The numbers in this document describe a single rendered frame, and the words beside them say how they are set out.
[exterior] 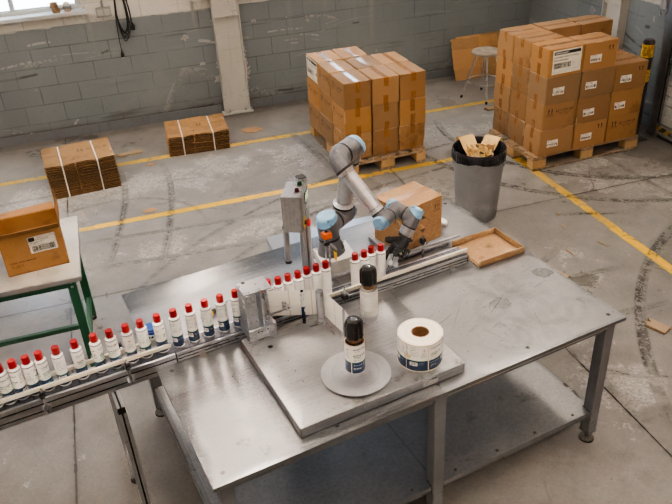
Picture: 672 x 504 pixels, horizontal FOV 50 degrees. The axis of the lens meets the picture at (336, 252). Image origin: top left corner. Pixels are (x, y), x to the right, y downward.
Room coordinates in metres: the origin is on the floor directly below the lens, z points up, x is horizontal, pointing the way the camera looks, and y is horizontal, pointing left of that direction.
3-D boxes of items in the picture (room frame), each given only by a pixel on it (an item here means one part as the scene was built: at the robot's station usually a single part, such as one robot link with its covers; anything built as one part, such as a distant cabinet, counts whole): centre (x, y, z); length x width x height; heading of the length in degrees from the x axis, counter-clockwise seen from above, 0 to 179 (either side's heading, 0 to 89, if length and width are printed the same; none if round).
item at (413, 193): (3.63, -0.42, 0.99); 0.30 x 0.24 x 0.27; 125
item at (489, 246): (3.47, -0.85, 0.85); 0.30 x 0.26 x 0.04; 116
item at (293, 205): (3.07, 0.18, 1.38); 0.17 x 0.10 x 0.19; 171
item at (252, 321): (2.78, 0.39, 1.01); 0.14 x 0.13 x 0.26; 116
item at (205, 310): (2.77, 0.62, 0.98); 0.05 x 0.05 x 0.20
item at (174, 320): (2.70, 0.76, 0.98); 0.05 x 0.05 x 0.20
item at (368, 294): (2.82, -0.14, 1.03); 0.09 x 0.09 x 0.30
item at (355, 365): (2.43, -0.06, 1.04); 0.09 x 0.09 x 0.29
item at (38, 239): (3.75, 1.79, 0.97); 0.51 x 0.39 x 0.37; 22
